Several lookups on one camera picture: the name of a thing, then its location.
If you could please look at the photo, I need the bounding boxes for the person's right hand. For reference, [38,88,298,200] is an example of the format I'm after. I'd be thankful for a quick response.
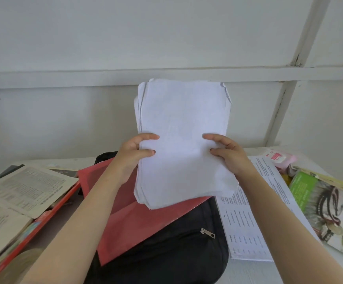
[202,133,255,181]

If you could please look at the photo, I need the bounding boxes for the person's left hand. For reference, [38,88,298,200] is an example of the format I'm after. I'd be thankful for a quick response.
[111,133,160,184]

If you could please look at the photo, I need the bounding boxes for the stack of white paper sheets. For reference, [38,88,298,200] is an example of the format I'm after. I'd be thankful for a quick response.
[134,78,239,210]

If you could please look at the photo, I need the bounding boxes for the person's left forearm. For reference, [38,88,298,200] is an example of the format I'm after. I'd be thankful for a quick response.
[21,163,138,284]

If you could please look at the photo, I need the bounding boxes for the person's right forearm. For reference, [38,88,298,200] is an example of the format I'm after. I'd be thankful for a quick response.
[234,171,343,284]

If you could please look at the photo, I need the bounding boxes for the pink wet wipes packet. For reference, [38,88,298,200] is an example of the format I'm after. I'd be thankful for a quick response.
[259,147,297,171]

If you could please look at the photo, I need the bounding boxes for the red paper folder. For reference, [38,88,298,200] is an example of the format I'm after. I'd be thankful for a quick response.
[77,158,212,266]

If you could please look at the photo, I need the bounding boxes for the printed white document sheets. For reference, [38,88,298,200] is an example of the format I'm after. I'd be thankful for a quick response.
[216,156,323,262]

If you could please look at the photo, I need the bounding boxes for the black zippered bag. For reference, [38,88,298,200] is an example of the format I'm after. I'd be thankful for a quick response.
[84,151,229,284]

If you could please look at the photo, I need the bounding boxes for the green illustrated magazine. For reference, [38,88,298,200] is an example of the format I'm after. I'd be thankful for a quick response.
[288,165,343,263]

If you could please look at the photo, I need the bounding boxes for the open yellowed printed book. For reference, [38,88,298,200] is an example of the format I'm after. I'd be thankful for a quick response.
[0,165,79,219]

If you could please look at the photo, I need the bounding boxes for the dark book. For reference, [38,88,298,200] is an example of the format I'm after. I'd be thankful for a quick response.
[0,164,26,181]

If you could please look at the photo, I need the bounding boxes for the red-covered book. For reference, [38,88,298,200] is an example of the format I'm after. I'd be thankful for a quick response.
[0,182,81,284]

